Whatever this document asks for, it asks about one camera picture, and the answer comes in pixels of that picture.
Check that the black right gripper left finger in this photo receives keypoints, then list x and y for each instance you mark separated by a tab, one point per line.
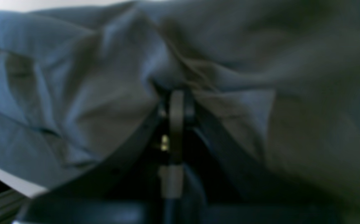
82	200

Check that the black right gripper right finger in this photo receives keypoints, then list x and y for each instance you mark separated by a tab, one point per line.
224	185

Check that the grey T-shirt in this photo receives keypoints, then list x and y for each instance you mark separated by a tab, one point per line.
281	76

